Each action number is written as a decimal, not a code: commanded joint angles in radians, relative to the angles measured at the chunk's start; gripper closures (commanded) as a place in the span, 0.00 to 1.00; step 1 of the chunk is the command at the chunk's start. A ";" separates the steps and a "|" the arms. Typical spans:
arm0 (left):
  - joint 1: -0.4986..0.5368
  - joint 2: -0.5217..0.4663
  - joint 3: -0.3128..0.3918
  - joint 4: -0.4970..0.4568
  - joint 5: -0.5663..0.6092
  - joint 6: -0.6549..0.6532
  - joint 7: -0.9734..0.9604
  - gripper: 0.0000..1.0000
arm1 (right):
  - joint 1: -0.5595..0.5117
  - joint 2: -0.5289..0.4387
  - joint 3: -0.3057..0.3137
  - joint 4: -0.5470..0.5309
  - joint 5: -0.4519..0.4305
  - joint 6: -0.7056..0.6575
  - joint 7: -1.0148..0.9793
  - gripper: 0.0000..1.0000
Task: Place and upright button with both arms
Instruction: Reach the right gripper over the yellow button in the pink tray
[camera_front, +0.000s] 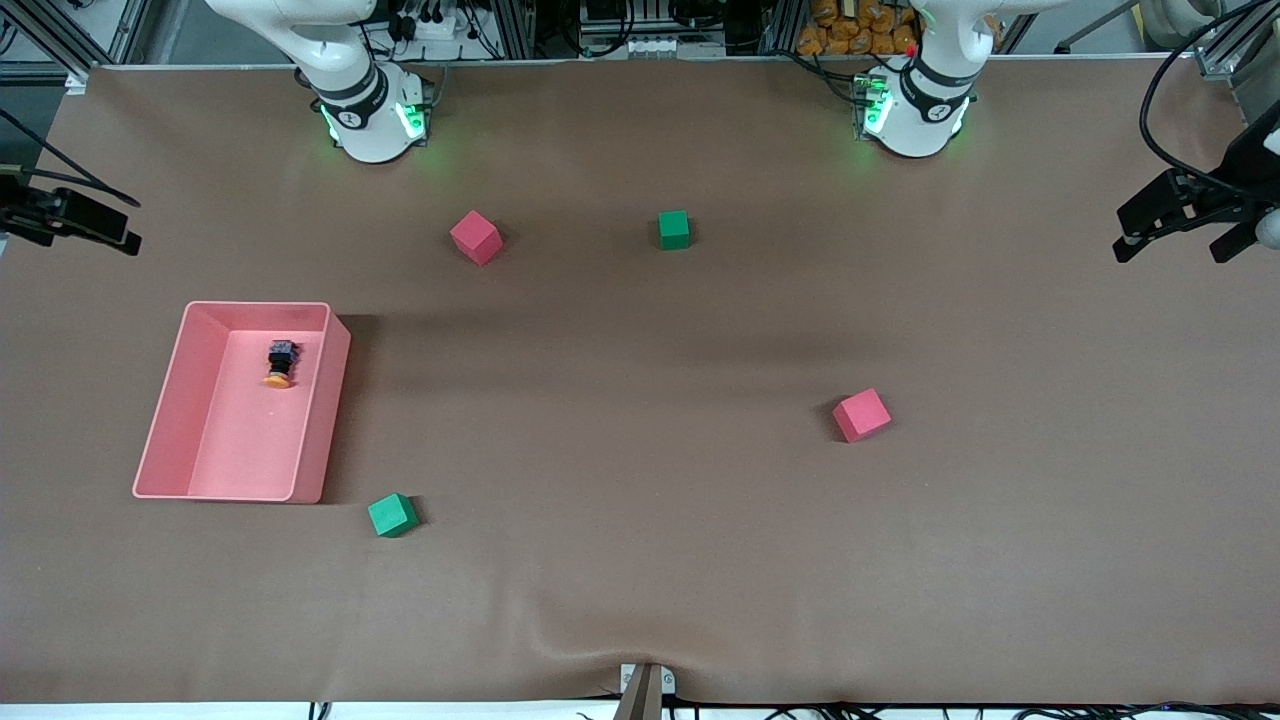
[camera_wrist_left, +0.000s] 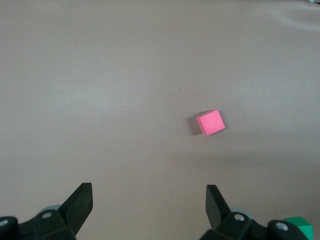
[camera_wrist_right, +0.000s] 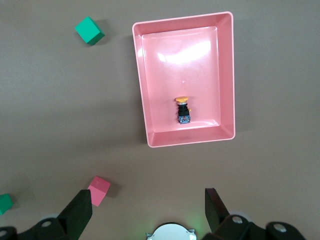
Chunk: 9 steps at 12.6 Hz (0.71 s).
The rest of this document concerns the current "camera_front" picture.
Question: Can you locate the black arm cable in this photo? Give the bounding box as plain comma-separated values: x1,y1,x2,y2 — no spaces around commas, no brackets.
1138,0,1280,196
0,105,143,209

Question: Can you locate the brown table mat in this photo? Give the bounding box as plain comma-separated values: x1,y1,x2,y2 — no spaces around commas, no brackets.
0,58,1280,706

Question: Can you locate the aluminium frame profile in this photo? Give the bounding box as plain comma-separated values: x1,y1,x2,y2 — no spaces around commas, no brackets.
490,0,536,59
760,0,809,56
1195,0,1280,121
0,0,151,86

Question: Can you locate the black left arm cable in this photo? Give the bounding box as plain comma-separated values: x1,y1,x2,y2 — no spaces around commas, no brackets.
1138,0,1280,196

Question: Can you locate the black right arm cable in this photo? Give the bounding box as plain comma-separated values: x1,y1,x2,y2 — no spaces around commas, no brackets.
0,105,143,209

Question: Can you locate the white power strip with plugs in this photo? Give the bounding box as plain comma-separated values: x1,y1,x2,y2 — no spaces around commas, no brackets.
395,0,463,41

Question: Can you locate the pink foam cube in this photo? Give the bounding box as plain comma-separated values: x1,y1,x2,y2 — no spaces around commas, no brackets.
449,210,504,267
832,388,893,444

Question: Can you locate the pink plastic bin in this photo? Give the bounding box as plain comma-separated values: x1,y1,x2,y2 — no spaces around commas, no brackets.
132,301,353,505

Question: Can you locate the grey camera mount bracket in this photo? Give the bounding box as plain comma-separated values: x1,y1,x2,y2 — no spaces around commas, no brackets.
618,662,677,720

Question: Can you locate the orange objects pile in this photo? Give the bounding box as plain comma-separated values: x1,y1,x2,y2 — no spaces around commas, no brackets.
797,0,919,57

